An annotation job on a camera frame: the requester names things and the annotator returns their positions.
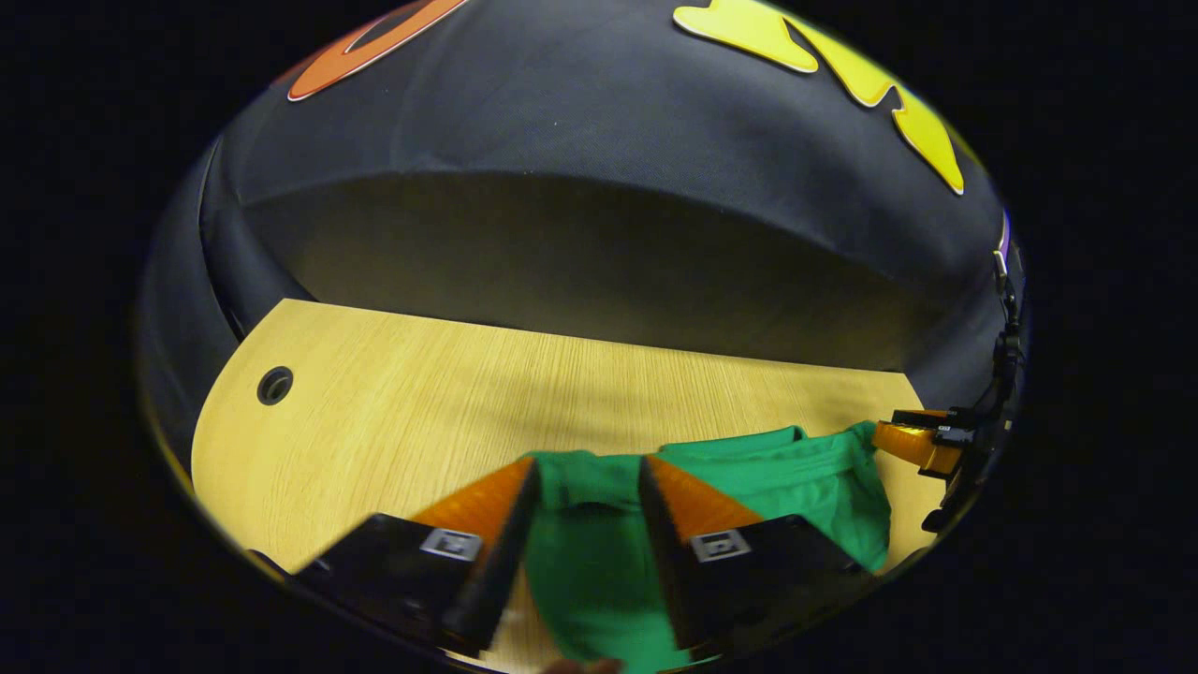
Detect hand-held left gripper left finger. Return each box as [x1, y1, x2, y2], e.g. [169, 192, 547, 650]
[290, 456, 542, 659]

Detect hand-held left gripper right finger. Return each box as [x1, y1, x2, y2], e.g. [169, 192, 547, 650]
[636, 455, 876, 661]

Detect green T-shirt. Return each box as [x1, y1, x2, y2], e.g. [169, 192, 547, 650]
[519, 421, 892, 674]

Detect black backdrop cloth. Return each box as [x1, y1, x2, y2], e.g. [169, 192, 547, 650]
[136, 0, 1026, 469]

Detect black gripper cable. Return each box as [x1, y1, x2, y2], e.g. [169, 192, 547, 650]
[990, 245, 1026, 343]

